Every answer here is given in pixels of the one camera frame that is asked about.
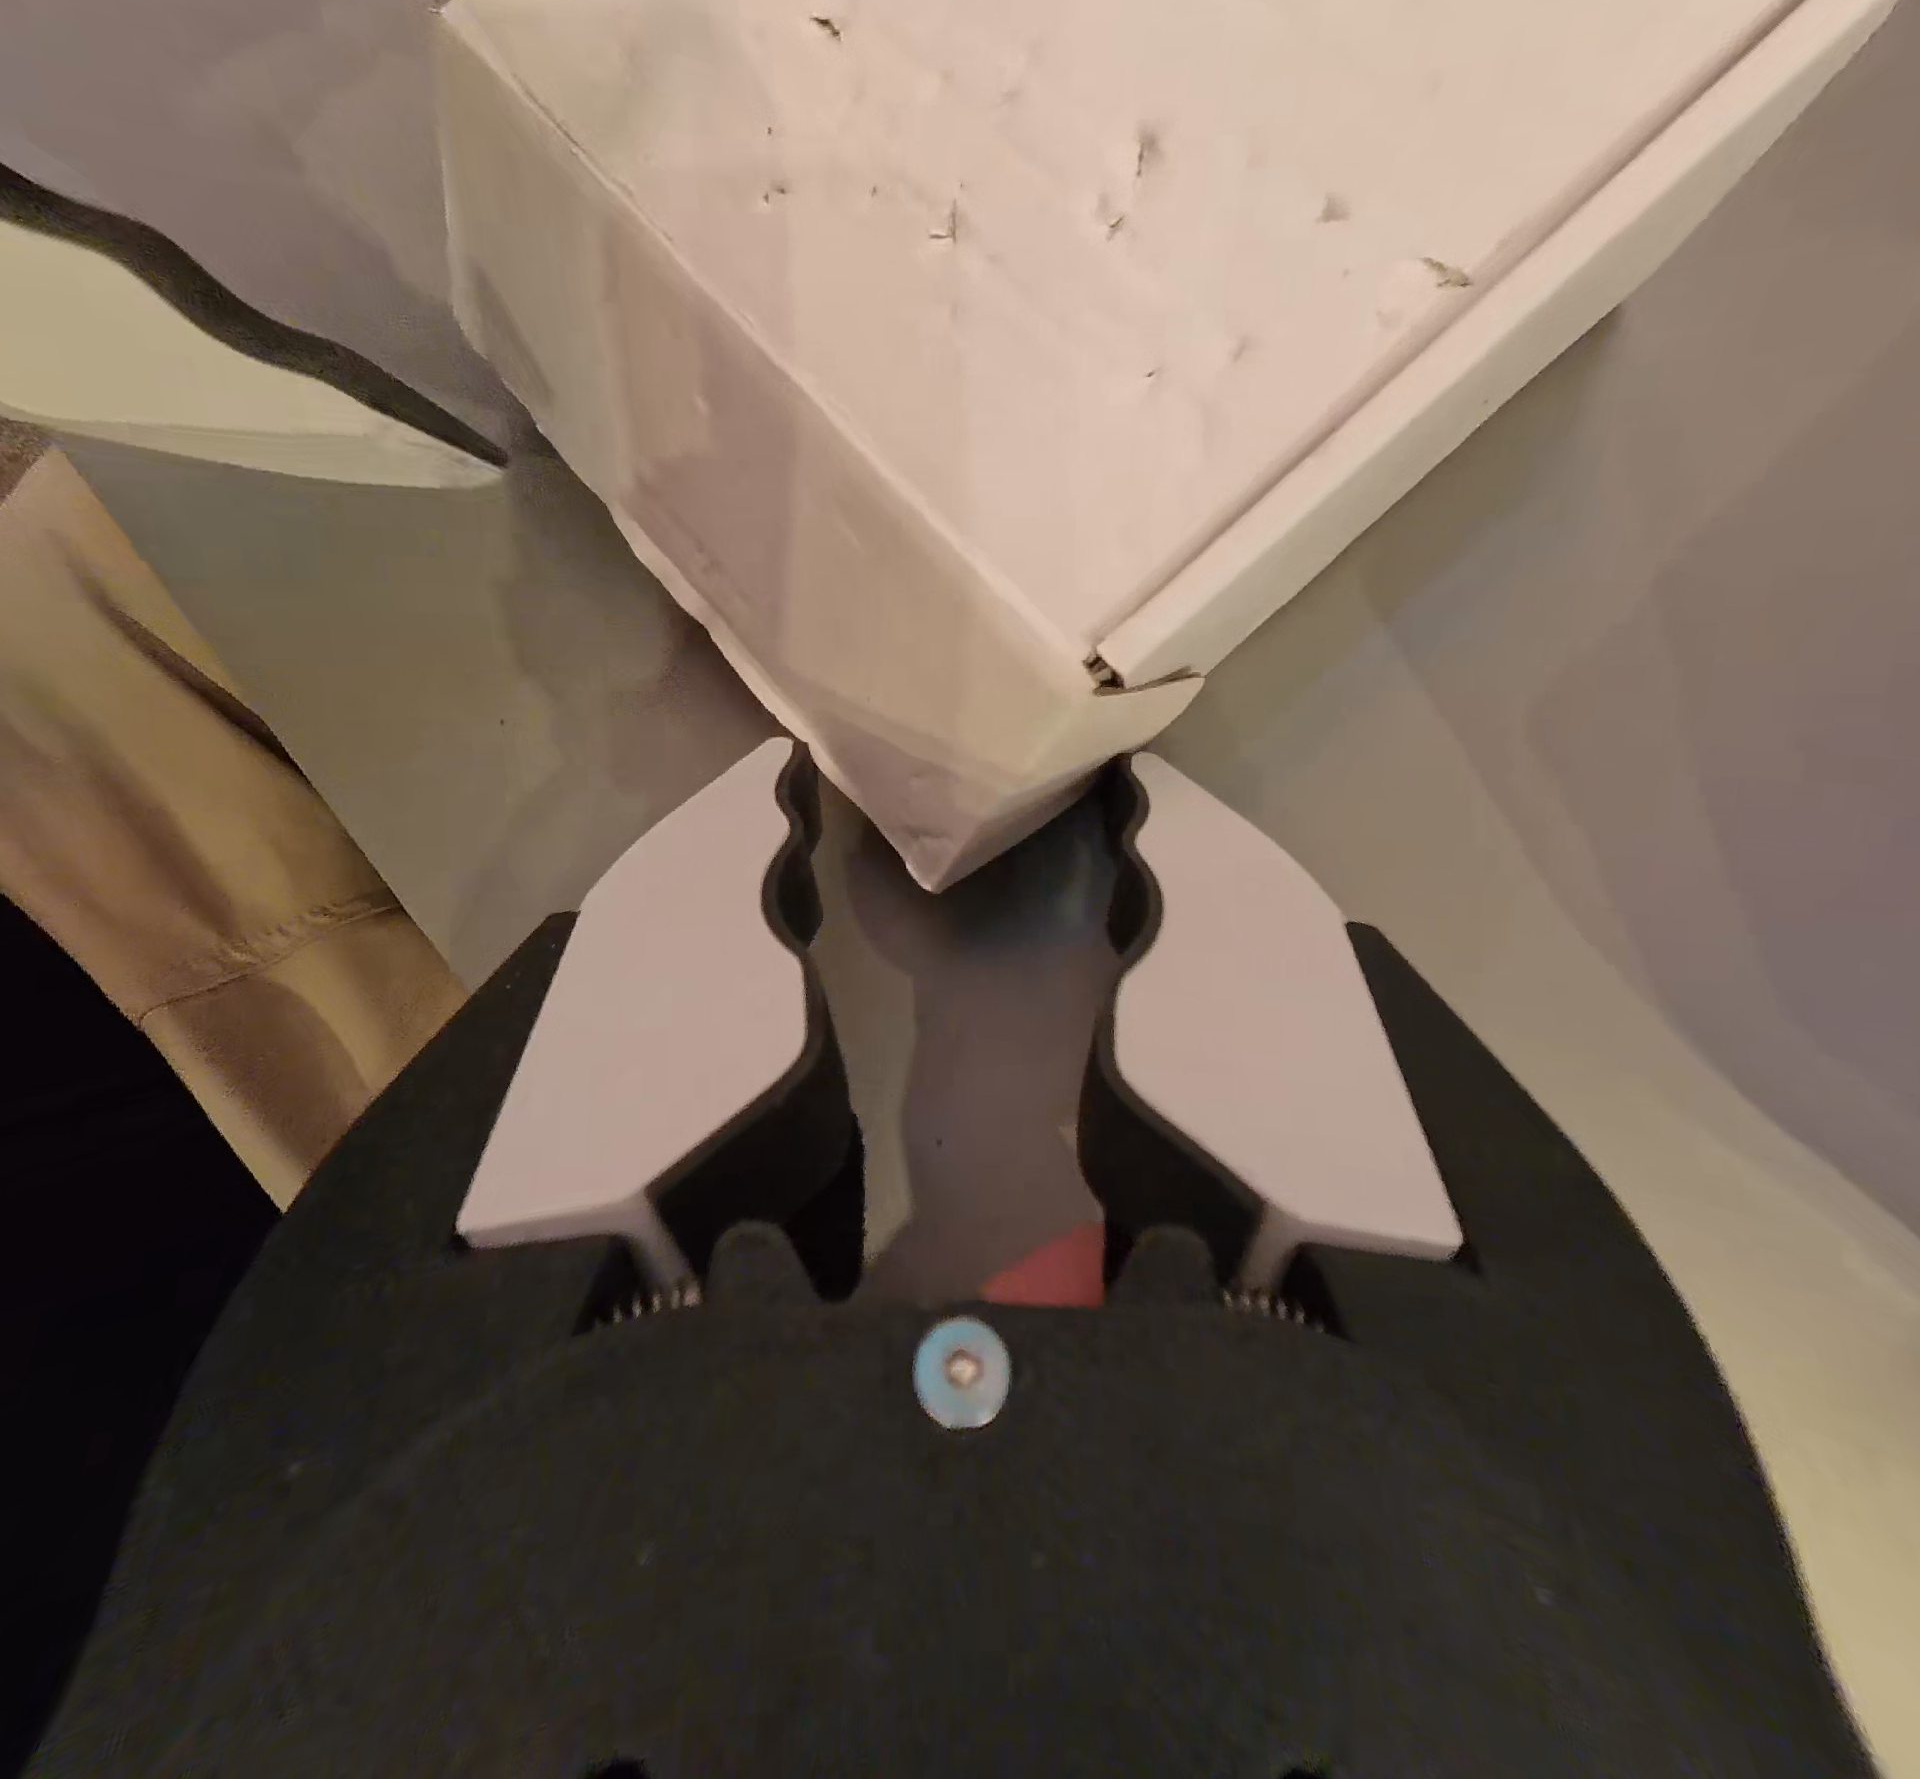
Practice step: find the white cardboard box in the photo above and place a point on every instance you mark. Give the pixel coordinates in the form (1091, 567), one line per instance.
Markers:
(1049, 235)

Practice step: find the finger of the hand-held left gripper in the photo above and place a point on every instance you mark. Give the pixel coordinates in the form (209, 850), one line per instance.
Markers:
(150, 371)

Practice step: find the dark cloth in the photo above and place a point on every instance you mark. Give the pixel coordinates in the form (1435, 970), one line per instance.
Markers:
(89, 1208)

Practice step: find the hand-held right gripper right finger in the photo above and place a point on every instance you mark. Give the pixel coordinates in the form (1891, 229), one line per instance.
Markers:
(1275, 1058)

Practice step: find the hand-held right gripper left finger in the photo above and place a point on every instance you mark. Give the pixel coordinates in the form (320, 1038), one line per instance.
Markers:
(660, 1029)

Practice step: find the beige fabric cushion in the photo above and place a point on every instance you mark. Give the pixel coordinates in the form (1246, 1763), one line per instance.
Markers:
(150, 837)

